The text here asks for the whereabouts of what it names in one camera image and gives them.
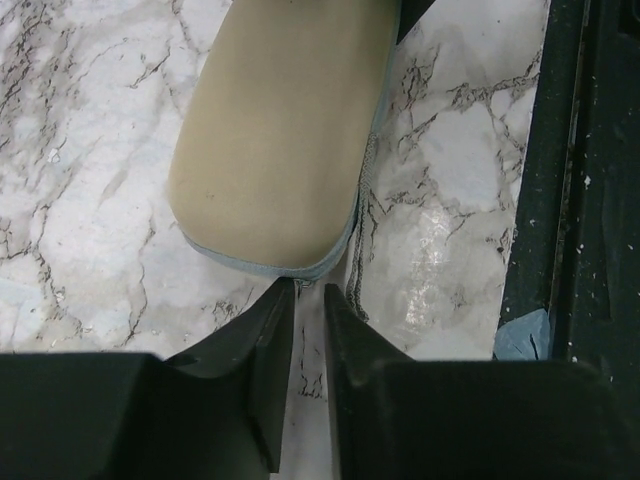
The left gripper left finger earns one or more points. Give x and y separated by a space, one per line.
213 411

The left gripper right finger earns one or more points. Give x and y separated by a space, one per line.
394 417

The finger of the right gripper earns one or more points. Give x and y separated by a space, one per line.
411 12

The blue tape triangle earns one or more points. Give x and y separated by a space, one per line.
526 338

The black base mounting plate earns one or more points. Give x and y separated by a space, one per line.
575 251

